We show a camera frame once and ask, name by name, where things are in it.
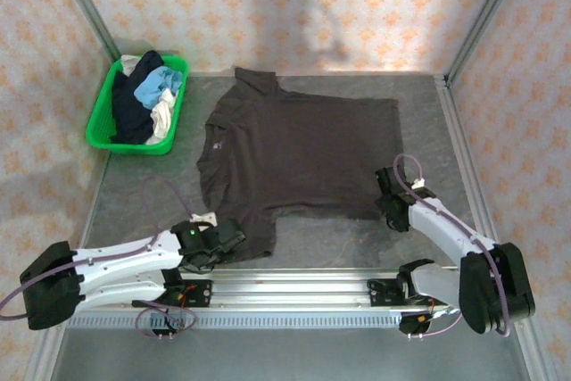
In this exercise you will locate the dark grey t-shirt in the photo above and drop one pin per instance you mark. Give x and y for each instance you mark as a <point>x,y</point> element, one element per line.
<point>303,153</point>

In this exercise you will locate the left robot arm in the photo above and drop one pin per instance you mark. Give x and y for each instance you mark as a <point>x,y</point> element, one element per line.
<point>125,260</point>

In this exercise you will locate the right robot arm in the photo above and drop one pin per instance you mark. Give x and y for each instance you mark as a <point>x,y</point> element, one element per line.
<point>446,229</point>

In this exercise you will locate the grey metal panel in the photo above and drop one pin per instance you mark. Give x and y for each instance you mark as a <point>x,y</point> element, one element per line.
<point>290,358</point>

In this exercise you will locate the white garment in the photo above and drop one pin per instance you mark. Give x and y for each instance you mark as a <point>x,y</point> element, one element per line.
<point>129,64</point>
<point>163,120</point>

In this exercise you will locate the navy blue garment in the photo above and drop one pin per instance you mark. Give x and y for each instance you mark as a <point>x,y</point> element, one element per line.
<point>129,113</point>

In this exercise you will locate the green plastic basket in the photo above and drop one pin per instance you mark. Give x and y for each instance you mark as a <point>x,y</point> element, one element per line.
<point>99,122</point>

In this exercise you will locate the light blue garment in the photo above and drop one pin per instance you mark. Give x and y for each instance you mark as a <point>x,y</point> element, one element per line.
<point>154,86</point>

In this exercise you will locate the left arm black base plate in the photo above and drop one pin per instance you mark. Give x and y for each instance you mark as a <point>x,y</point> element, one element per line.
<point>201,294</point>

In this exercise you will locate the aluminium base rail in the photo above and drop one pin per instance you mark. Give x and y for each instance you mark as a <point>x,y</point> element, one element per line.
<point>290,292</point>

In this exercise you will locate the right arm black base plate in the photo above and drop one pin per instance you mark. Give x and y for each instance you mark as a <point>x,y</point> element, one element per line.
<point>379,292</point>

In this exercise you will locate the aluminium side frame rail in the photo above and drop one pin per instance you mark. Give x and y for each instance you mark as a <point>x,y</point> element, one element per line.
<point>459,140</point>
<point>42,354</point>

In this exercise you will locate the aluminium frame post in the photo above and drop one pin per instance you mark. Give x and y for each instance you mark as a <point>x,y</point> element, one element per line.
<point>486,10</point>
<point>85,2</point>

